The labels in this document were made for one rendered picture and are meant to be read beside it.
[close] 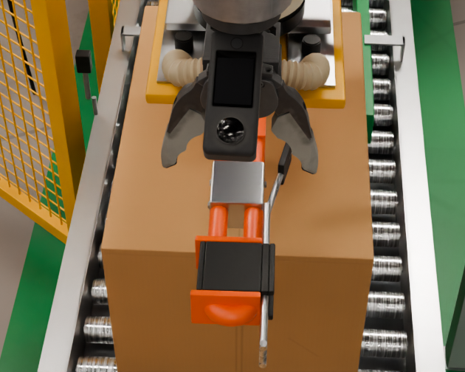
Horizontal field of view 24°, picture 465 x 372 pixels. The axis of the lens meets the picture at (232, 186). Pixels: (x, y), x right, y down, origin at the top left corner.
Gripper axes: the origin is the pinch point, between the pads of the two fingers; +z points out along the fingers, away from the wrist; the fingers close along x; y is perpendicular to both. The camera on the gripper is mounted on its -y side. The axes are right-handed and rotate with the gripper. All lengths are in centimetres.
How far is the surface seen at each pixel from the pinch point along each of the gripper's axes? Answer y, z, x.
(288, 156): 17.0, 13.4, -5.0
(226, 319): -7.2, 14.0, 0.9
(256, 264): -1.2, 12.1, -2.0
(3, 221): 117, 138, 69
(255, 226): 5.6, 13.5, -1.6
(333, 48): 54, 25, -12
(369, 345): 41, 84, -22
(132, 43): 120, 78, 31
